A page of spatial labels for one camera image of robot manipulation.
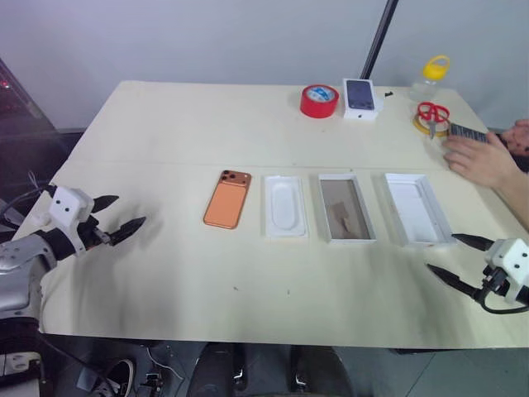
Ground white plastic tray insert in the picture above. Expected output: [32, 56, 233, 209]
[262, 175, 310, 240]

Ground orange smartphone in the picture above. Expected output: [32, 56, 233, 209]
[202, 168, 254, 230]

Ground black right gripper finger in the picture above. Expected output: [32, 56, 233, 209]
[450, 232, 497, 255]
[426, 264, 484, 300]

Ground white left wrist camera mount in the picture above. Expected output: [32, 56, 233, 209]
[40, 185, 95, 253]

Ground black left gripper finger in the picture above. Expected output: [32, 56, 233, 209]
[91, 194, 121, 216]
[107, 215, 148, 246]

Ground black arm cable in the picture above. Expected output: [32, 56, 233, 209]
[480, 289, 529, 316]
[0, 186, 57, 232]

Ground red handled scissors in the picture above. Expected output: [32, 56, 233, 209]
[416, 101, 451, 140]

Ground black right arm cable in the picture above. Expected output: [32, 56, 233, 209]
[480, 289, 529, 316]

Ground dark patterned device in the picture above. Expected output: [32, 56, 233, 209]
[447, 122, 492, 145]

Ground person's bare hand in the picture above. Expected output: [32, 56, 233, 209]
[441, 131, 524, 189]
[497, 118, 529, 156]

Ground white bracket with holes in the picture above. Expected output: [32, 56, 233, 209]
[0, 351, 43, 378]

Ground red tape roll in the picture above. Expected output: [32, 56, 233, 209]
[299, 84, 341, 120]

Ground closed printed phone box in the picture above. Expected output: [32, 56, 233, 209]
[342, 78, 384, 123]

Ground black slanted pole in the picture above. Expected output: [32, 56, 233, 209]
[359, 0, 400, 80]

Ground white box with brown card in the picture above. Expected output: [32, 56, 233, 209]
[317, 173, 379, 246]

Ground yellow tape roll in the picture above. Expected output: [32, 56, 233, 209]
[411, 112, 454, 138]

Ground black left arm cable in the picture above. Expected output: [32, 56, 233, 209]
[0, 186, 57, 232]

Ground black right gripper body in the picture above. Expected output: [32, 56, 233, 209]
[474, 266, 512, 303]

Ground clear bottle with yellow lid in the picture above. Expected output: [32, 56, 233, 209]
[408, 54, 452, 103]

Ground white box lid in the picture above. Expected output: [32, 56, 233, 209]
[384, 172, 458, 250]

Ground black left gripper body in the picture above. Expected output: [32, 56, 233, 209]
[79, 215, 115, 251]

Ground black shoe with white sole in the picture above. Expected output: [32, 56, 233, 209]
[104, 357, 138, 396]

